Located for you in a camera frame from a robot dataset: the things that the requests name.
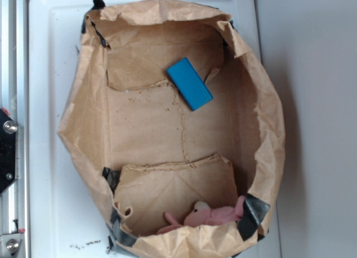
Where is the silver corner bracket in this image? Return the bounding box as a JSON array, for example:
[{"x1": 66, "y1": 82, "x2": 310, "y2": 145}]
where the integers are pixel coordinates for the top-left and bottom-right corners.
[{"x1": 1, "y1": 233, "x2": 24, "y2": 258}]

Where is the brown paper bag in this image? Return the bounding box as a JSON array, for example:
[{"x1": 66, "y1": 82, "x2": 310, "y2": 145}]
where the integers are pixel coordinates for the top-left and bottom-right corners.
[{"x1": 58, "y1": 0, "x2": 285, "y2": 257}]

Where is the blue rectangular block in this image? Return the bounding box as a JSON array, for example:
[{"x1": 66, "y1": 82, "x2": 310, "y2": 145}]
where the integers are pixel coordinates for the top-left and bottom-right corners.
[{"x1": 167, "y1": 57, "x2": 213, "y2": 111}]

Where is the pink plush toy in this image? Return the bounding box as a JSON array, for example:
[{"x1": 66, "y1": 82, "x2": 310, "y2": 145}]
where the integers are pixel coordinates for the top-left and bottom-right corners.
[{"x1": 157, "y1": 196, "x2": 246, "y2": 235}]

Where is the aluminium frame rail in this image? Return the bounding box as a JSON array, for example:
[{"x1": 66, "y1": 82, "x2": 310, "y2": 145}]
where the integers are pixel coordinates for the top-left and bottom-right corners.
[{"x1": 1, "y1": 0, "x2": 31, "y2": 257}]

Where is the black mounting bracket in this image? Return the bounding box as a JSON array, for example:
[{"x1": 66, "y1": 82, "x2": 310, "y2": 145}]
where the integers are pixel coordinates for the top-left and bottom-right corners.
[{"x1": 0, "y1": 108, "x2": 18, "y2": 195}]

